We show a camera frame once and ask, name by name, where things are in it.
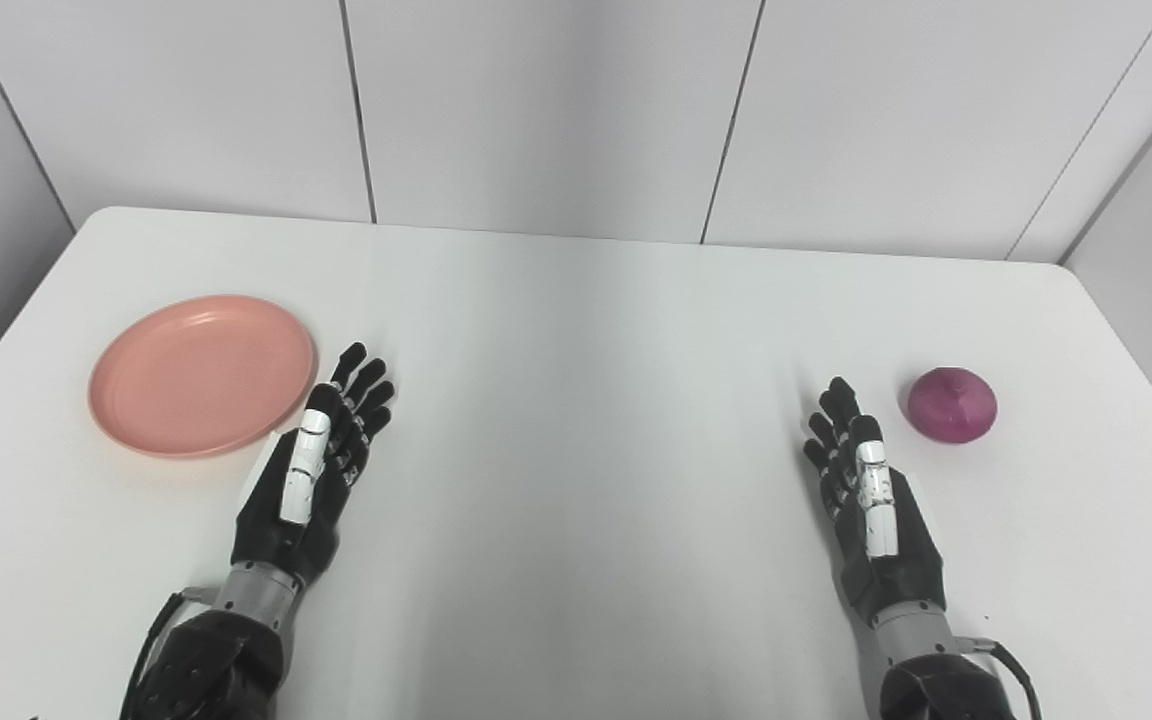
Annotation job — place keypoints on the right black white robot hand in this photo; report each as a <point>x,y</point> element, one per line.
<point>904,570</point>

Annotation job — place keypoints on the purple red onion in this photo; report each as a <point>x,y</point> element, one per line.
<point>951,405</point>

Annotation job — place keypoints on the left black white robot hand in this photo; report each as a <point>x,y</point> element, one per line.
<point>281,530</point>

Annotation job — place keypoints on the pink round plate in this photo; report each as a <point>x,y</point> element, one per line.
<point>201,378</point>

